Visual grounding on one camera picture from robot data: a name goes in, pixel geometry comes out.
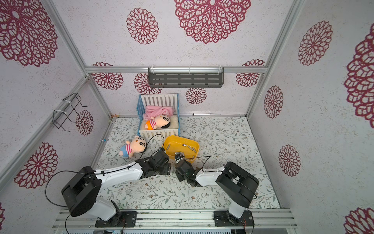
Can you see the plush doll in crib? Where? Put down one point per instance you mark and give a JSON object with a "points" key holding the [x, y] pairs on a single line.
{"points": [[158, 122]]}

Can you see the black wire wall rack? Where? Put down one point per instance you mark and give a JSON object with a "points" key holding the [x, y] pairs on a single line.
{"points": [[61, 116]]}

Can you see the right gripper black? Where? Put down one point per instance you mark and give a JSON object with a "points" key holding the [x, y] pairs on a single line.
{"points": [[180, 168]]}

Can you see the metal base rail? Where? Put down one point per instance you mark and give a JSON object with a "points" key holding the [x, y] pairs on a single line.
{"points": [[195, 221]]}

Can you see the pink blanket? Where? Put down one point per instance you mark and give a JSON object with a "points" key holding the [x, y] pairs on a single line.
{"points": [[154, 111]]}

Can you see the grey wall shelf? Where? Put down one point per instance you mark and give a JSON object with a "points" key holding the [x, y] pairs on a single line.
{"points": [[188, 79]]}

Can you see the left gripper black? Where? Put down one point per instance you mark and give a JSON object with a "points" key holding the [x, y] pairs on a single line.
{"points": [[167, 169]]}

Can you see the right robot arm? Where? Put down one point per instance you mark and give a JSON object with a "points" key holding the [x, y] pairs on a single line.
{"points": [[236, 182]]}

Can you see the white and blue toy crib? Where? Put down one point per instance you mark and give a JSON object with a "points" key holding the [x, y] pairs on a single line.
{"points": [[159, 100]]}

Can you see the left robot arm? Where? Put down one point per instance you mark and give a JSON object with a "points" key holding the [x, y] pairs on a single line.
{"points": [[81, 193]]}

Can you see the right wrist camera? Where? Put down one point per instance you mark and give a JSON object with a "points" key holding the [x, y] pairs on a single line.
{"points": [[178, 156]]}

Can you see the plush doll on table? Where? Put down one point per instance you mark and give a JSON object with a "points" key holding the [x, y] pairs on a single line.
{"points": [[136, 146]]}

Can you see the yellow plastic storage box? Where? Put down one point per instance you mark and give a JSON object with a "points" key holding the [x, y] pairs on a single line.
{"points": [[176, 146]]}

